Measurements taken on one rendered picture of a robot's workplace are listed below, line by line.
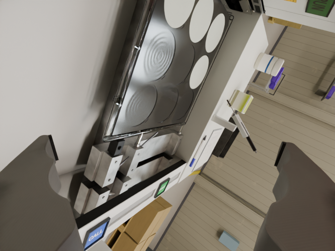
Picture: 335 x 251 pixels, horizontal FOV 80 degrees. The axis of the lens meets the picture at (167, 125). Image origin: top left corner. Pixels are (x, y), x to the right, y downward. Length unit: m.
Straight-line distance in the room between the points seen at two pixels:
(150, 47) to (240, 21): 0.40
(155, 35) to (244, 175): 6.79
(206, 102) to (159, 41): 0.35
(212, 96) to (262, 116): 6.55
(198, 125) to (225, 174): 6.41
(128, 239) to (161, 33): 3.33
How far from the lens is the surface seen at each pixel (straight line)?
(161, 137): 0.65
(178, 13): 0.44
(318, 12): 0.60
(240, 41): 0.71
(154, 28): 0.39
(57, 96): 0.40
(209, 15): 0.55
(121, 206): 0.50
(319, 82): 7.77
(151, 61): 0.41
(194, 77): 0.60
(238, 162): 7.06
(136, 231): 3.49
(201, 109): 0.71
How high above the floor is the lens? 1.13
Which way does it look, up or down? 23 degrees down
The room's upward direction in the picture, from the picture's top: 121 degrees clockwise
